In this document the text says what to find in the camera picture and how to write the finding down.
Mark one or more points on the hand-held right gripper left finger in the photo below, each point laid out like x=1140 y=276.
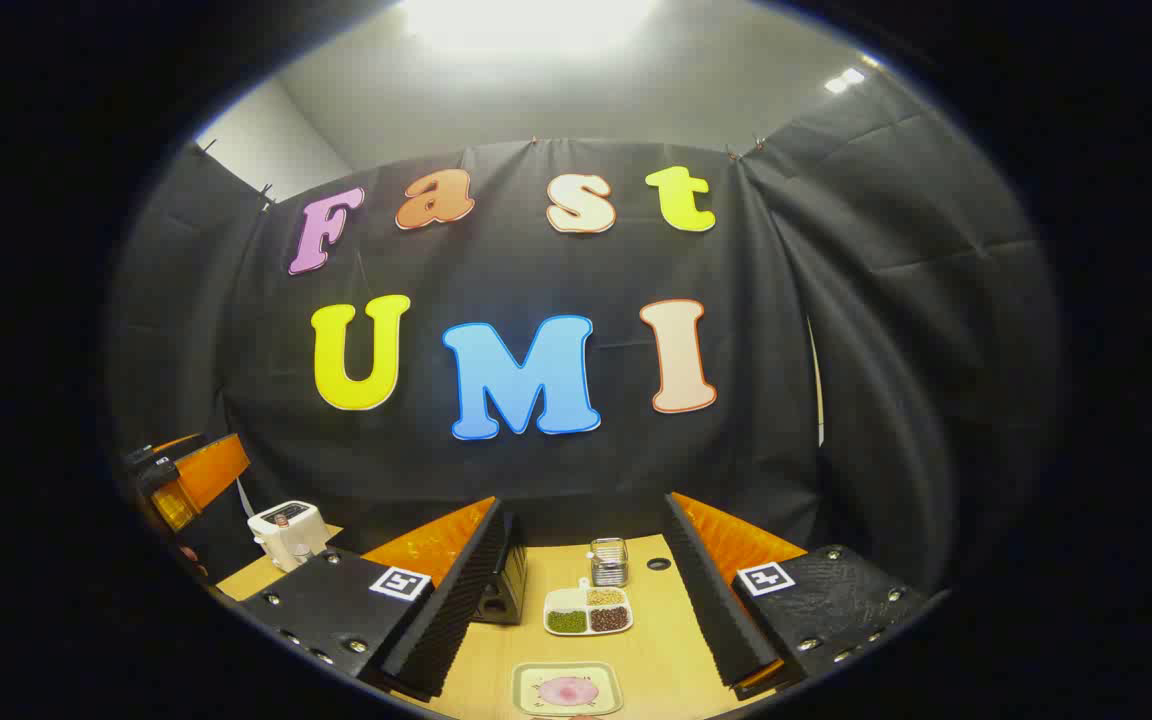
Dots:
x=436 y=620

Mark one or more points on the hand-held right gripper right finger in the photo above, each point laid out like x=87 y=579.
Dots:
x=721 y=610

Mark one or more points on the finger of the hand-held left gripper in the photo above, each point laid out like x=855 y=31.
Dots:
x=211 y=470

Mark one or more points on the black electric oven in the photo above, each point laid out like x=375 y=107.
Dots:
x=508 y=580

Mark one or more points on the white square dish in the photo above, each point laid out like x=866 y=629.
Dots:
x=531 y=690

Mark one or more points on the pink ham slice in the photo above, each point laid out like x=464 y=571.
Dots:
x=569 y=690

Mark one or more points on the white kitchen appliance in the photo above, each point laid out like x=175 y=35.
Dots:
x=286 y=540

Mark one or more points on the pile of red beans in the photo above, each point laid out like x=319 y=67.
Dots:
x=609 y=618

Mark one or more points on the pile of yellow soybeans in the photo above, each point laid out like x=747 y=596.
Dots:
x=605 y=597

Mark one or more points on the clear plastic bottle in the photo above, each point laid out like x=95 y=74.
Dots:
x=302 y=552

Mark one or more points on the pile of green beans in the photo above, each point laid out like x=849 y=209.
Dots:
x=566 y=621

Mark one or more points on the white divided dish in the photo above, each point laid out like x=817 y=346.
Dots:
x=566 y=600

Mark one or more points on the small ceiling light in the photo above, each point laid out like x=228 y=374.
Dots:
x=844 y=80

